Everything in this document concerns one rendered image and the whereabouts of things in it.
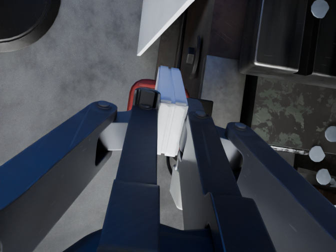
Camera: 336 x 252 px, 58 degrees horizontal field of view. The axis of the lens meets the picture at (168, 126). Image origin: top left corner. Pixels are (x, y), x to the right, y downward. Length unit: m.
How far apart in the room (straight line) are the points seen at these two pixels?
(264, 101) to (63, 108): 0.78
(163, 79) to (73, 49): 0.94
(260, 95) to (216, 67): 0.07
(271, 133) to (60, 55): 0.83
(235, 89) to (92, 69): 0.72
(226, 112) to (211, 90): 0.04
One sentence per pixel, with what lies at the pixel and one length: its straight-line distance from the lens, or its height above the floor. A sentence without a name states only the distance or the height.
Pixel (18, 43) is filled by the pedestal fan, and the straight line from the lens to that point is 1.14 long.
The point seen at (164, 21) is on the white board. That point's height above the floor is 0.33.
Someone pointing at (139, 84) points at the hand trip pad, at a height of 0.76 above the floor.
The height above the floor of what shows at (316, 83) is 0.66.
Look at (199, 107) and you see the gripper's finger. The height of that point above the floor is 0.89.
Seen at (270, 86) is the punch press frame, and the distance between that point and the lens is 0.45.
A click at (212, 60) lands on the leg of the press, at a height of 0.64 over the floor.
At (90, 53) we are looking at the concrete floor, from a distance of 1.10.
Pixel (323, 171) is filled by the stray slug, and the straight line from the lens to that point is 0.48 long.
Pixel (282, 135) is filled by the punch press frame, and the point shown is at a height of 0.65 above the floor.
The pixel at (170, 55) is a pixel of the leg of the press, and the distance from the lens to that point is 1.06.
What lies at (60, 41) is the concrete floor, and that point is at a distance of 1.13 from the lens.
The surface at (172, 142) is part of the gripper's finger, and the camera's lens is 0.15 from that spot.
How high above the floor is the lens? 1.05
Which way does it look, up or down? 85 degrees down
